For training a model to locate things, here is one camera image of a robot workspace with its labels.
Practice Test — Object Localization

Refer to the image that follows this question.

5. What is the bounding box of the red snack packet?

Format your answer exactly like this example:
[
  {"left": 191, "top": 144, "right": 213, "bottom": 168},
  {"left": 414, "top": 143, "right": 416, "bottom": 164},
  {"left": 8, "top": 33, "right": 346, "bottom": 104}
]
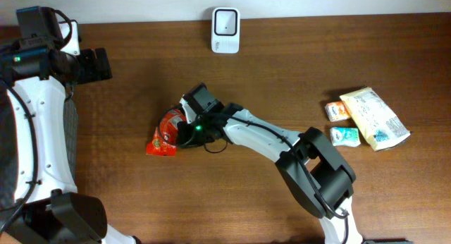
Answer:
[{"left": 146, "top": 108, "right": 186, "bottom": 157}]

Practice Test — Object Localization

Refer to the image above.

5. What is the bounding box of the orange tissue pack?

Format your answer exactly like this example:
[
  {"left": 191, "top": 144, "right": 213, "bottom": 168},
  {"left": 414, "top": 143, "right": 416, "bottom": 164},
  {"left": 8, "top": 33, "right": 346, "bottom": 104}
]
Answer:
[{"left": 325, "top": 101, "right": 351, "bottom": 122}]

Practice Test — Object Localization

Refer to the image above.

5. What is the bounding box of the green tissue pack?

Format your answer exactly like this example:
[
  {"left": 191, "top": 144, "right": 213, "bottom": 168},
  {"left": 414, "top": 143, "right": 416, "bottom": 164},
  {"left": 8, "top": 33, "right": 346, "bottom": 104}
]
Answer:
[{"left": 330, "top": 127, "right": 361, "bottom": 147}]

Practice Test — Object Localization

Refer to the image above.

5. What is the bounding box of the cream chips bag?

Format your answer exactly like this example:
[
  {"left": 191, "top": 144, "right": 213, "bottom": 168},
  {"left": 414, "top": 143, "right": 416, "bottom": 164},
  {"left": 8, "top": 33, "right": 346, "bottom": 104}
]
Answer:
[{"left": 340, "top": 87, "right": 411, "bottom": 152}]

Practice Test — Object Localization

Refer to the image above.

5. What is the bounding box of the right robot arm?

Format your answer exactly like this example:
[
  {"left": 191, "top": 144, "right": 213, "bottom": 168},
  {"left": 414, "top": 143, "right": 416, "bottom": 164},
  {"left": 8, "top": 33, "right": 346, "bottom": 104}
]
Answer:
[{"left": 176, "top": 83, "right": 364, "bottom": 243}]

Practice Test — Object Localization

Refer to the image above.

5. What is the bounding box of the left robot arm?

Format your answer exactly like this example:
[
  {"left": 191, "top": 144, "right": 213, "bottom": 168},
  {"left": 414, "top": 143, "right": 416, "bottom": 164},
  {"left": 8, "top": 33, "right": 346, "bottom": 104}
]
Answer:
[{"left": 1, "top": 6, "right": 137, "bottom": 243}]

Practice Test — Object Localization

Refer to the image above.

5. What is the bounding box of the white barcode scanner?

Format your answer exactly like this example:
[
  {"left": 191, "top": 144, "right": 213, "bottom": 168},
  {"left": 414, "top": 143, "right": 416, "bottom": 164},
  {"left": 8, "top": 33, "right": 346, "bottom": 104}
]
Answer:
[{"left": 211, "top": 7, "right": 241, "bottom": 54}]

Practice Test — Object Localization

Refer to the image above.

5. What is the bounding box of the grey plastic mesh basket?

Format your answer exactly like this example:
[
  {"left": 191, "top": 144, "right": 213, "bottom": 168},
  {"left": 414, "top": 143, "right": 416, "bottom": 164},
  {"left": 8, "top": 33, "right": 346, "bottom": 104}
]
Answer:
[{"left": 1, "top": 91, "right": 78, "bottom": 210}]

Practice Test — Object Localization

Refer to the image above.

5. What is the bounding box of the right black camera cable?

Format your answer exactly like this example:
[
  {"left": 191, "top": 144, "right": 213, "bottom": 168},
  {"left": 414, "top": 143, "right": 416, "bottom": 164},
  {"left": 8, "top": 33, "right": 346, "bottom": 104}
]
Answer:
[{"left": 157, "top": 104, "right": 230, "bottom": 154}]

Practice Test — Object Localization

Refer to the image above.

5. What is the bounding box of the black camera cable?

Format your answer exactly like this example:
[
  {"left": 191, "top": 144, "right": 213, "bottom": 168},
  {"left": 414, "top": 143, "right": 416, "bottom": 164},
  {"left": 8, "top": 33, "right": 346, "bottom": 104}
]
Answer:
[
  {"left": 157, "top": 104, "right": 230, "bottom": 154},
  {"left": 0, "top": 7, "right": 75, "bottom": 234}
]

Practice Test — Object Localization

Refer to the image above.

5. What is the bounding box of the left black camera cable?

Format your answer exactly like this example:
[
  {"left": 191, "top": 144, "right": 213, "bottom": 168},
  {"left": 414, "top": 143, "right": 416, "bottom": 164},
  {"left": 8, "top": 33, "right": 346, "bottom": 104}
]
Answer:
[{"left": 0, "top": 7, "right": 75, "bottom": 234}]

